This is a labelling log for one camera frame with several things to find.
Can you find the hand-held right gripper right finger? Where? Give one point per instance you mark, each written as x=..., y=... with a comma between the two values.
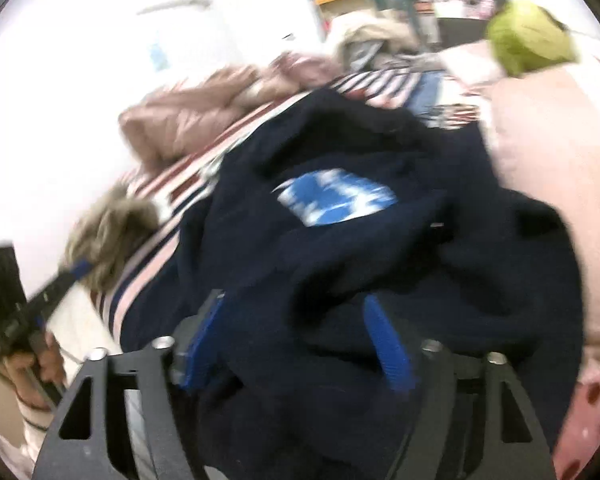
x=387, y=350

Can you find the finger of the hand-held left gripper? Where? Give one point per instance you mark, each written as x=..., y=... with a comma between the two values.
x=60, y=285

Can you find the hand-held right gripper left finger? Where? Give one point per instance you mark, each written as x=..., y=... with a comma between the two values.
x=206, y=335

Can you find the navy blue sweater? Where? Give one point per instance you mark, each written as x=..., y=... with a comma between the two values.
x=370, y=240

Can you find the person's left forearm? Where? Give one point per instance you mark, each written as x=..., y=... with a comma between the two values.
x=27, y=435

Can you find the pile of clothes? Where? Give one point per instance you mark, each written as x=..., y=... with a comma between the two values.
x=370, y=40

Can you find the person's left hand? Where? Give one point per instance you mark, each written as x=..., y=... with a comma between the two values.
x=37, y=365

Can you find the brown fur trim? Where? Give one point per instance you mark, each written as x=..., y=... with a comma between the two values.
x=107, y=240

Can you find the striped bed sheet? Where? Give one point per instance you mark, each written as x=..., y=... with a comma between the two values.
x=180, y=180

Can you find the pink polka dot cloth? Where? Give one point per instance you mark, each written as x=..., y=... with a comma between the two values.
x=587, y=410

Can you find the pink puffer jacket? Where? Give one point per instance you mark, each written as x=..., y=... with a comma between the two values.
x=190, y=115

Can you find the green plush toy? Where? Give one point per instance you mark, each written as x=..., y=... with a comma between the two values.
x=530, y=37

